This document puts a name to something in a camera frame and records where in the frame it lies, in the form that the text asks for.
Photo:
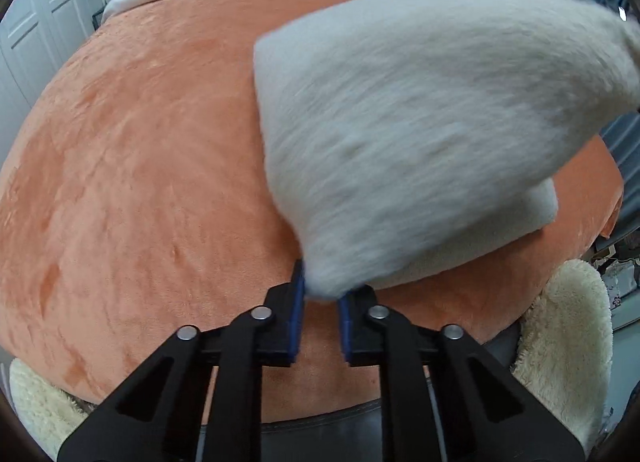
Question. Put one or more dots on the grey sweater with black hearts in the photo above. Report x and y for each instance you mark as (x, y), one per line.
(400, 117)

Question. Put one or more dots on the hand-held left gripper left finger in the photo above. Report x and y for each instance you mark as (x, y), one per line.
(297, 312)

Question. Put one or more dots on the white wardrobe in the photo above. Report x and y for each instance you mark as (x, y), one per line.
(30, 32)

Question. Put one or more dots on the orange plush blanket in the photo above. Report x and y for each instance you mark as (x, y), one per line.
(125, 167)

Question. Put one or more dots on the cream fluffy rug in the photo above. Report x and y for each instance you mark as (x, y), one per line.
(40, 402)
(565, 342)

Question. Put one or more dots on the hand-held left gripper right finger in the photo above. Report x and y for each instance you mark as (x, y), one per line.
(345, 327)

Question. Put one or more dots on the floral patterned cloth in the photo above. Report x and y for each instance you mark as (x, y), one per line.
(620, 287)

